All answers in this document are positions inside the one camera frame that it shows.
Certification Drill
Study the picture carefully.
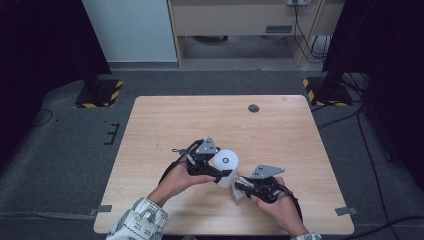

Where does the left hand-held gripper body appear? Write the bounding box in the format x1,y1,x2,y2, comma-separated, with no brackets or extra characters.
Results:
185,135,221,178

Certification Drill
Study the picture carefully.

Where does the black curtain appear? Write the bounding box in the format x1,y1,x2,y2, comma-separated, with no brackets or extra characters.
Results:
322,0,424,192
0,0,113,169

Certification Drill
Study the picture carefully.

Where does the long black floor cable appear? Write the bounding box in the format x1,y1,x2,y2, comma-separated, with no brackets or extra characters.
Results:
316,105,399,240

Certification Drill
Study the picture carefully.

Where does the grey tape strip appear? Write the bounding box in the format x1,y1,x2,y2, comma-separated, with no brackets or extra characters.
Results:
89,204,113,216
334,206,359,217

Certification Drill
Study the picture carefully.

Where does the bundle of black hanging cables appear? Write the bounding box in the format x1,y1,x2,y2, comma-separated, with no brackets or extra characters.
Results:
293,2,332,65

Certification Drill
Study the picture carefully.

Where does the person's left hand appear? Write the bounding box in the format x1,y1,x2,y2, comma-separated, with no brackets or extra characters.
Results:
147,161,217,208

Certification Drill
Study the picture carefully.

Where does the right hand-held gripper black cable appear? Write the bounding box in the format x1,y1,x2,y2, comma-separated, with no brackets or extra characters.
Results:
273,182,304,223

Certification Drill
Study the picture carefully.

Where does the thin black floor cable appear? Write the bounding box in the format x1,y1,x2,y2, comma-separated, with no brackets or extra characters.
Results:
31,108,55,128

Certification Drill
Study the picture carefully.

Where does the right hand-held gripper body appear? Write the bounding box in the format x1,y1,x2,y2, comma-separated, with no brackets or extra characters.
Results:
248,163,286,205

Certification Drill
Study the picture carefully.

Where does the thick black floor cable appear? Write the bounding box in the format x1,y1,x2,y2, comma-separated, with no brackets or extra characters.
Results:
348,215,424,240

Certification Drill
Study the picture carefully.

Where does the black stand with striped base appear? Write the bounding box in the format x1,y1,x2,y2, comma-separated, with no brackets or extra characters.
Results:
302,43,354,108
74,49,124,109

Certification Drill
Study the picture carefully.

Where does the white cabinet panel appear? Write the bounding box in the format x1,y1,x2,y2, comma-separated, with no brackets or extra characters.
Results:
82,0,178,64

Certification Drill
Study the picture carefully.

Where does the left hand-held gripper black cable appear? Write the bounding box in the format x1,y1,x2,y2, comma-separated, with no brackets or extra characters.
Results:
157,139,202,186

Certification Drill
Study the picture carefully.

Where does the hand-held gripper black cable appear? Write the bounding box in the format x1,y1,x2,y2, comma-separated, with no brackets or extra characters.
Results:
157,139,202,186
273,182,304,223

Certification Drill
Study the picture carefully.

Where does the person's right hand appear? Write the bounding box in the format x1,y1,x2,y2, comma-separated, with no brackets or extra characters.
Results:
249,176,310,238

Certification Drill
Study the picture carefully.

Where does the beige wooden desk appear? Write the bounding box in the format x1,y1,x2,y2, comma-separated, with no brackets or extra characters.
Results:
167,0,346,68

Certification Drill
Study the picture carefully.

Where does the white cloth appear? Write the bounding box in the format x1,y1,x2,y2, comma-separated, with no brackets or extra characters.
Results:
231,174,255,202

